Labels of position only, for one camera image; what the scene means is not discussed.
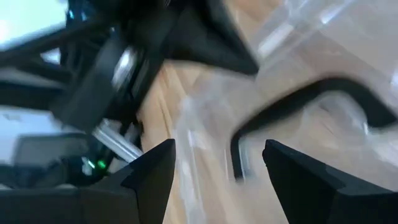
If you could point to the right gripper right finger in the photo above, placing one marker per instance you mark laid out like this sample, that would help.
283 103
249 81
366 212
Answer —
326 202

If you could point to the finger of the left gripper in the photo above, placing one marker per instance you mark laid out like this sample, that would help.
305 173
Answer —
205 40

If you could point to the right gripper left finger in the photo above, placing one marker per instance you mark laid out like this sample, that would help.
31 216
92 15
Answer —
124 205

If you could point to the clear plastic container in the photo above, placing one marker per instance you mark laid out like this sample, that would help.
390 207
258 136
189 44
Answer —
280 37

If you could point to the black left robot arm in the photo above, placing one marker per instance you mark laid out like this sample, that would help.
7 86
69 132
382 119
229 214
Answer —
77 171

